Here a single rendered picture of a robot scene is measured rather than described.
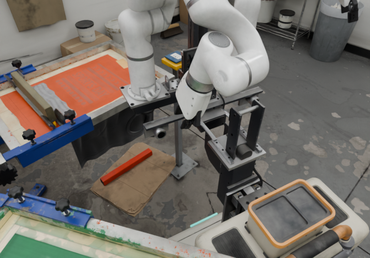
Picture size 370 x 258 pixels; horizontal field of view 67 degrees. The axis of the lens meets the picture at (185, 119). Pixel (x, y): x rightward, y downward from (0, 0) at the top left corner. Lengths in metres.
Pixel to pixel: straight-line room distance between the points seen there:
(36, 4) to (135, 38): 2.58
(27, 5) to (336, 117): 3.23
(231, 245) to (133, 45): 0.70
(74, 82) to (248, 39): 1.09
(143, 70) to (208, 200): 1.33
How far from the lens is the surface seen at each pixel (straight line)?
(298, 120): 2.88
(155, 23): 0.95
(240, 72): 0.58
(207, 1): 0.60
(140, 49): 0.96
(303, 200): 0.98
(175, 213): 2.05
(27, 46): 3.58
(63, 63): 1.72
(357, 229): 1.11
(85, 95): 1.45
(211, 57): 0.60
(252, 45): 0.66
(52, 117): 1.28
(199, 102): 0.70
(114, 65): 1.65
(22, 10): 3.39
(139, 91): 1.05
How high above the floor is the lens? 1.77
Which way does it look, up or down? 41 degrees down
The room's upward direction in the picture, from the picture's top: straight up
